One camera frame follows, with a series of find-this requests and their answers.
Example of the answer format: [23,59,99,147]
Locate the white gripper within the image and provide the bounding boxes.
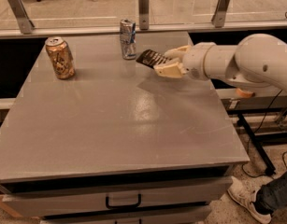
[154,42,215,80]

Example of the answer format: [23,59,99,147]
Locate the black rxbar chocolate bar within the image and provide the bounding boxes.
[136,49,169,68]

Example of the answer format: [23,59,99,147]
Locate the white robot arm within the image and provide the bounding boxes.
[154,34,287,92]

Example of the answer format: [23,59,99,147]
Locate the silver blue redbull can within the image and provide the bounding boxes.
[120,19,136,60]

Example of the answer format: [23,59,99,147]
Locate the orange lacroix soda can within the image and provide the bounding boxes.
[45,36,75,79]

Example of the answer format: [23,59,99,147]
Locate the orange tape roll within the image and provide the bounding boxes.
[236,88,254,98]

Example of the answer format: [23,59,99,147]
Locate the black metal stand leg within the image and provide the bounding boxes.
[237,113,276,176]

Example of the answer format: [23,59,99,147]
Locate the white sneaker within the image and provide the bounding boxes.
[227,176,272,224]

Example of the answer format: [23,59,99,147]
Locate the lower grey drawer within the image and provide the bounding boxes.
[40,205,211,224]

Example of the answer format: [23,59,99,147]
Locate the grey drawer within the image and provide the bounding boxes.
[40,205,211,224]
[2,176,232,217]

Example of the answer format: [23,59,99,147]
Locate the blue jeans leg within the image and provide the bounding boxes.
[253,171,287,215]

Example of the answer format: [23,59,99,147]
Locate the upper grey drawer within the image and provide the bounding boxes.
[2,176,232,217]

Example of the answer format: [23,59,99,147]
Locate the right metal glass bracket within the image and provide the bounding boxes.
[211,0,230,28]

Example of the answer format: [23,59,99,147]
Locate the metal glass bracket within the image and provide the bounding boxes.
[7,0,35,35]
[138,0,150,30]
[211,0,230,28]

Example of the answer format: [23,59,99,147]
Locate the middle metal glass bracket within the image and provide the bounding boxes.
[138,0,150,30]

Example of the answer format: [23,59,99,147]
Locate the black cable on floor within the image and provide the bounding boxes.
[240,89,287,179]

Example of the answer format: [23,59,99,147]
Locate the left metal glass bracket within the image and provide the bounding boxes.
[7,0,35,35]

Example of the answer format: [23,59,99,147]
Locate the black drawer handle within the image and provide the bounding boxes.
[105,194,142,210]

